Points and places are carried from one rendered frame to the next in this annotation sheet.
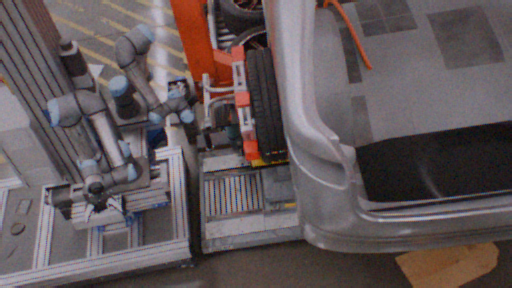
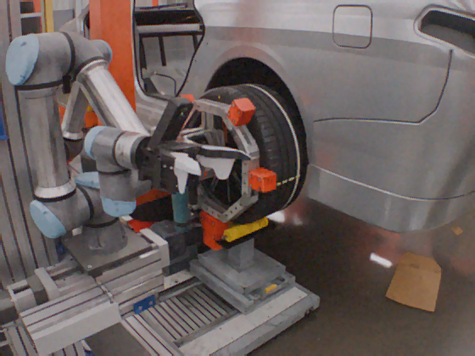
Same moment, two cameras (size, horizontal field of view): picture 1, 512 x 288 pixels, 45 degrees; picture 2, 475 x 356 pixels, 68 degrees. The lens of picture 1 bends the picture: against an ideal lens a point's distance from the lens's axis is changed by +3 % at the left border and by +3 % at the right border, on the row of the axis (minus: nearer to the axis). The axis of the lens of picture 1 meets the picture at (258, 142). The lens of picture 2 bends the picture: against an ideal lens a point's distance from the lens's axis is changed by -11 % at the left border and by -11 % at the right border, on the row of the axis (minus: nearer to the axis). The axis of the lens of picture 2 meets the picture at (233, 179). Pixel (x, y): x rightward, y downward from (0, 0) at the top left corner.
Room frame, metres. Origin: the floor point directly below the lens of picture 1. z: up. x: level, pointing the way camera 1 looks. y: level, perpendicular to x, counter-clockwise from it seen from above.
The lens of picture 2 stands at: (1.16, 1.13, 1.45)
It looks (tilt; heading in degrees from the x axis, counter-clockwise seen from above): 22 degrees down; 317
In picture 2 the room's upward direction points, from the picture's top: straight up
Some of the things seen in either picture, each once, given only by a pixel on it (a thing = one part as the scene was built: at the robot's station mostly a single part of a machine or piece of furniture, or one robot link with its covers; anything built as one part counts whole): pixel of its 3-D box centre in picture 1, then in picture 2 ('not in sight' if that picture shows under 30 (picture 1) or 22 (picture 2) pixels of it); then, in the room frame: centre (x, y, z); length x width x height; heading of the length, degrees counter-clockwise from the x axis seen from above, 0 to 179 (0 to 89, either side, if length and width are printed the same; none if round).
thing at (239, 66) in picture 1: (245, 109); (214, 160); (2.48, 0.04, 0.85); 0.54 x 0.07 x 0.54; 177
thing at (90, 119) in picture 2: not in sight; (74, 111); (4.91, -0.18, 0.69); 0.52 x 0.17 x 0.35; 87
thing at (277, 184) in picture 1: (283, 161); (241, 246); (2.47, -0.13, 0.32); 0.40 x 0.30 x 0.28; 177
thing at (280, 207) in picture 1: (286, 179); (240, 274); (2.47, -0.13, 0.13); 0.50 x 0.36 x 0.10; 177
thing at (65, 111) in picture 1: (80, 138); (47, 139); (2.16, 0.86, 1.19); 0.15 x 0.12 x 0.55; 104
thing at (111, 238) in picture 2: (126, 168); (102, 229); (2.19, 0.73, 0.87); 0.15 x 0.15 x 0.10
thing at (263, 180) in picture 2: (251, 150); (261, 180); (2.16, 0.05, 0.85); 0.09 x 0.08 x 0.07; 177
